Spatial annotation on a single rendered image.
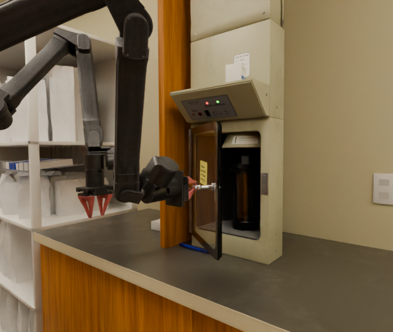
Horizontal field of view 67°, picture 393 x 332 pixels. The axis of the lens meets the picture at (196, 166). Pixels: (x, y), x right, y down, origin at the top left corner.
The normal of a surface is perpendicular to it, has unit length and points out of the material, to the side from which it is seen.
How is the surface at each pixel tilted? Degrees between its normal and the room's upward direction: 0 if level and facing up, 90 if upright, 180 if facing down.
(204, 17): 90
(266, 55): 90
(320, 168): 90
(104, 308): 90
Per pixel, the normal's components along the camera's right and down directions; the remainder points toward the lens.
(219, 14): -0.62, 0.04
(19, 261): 0.81, 0.18
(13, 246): 0.46, -0.06
